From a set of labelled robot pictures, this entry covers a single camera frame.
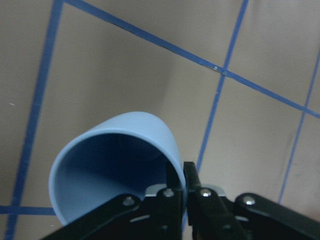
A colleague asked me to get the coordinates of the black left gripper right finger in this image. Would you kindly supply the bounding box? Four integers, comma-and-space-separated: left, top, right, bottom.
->
183, 161, 252, 240

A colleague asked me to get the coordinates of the white plastic cup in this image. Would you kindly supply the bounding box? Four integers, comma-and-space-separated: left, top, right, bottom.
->
48, 111, 186, 225

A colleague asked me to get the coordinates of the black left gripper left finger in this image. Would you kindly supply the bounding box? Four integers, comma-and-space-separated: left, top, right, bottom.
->
140, 162, 183, 240

